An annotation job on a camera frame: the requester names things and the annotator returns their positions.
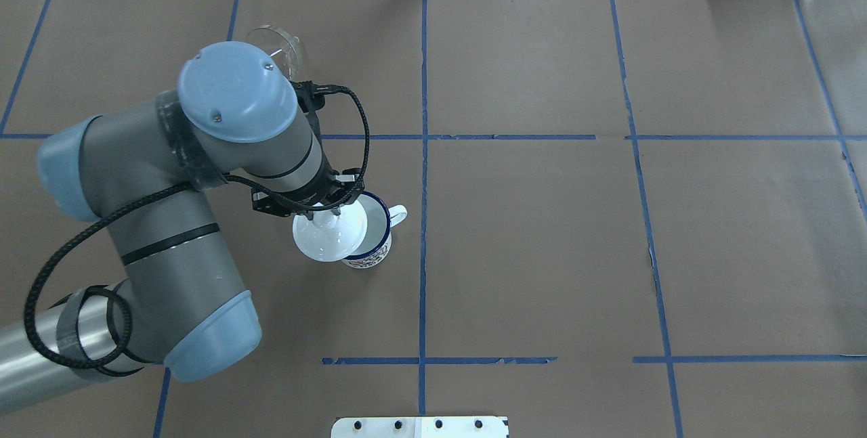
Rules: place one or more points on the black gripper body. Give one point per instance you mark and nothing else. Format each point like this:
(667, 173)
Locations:
(333, 197)

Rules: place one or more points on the white ceramic lid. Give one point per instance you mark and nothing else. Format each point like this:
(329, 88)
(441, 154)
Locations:
(330, 235)

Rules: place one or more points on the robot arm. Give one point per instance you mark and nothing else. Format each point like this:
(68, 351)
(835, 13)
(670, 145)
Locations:
(151, 280)

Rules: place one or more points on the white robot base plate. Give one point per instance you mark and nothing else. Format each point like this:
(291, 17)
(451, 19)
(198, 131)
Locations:
(421, 426)

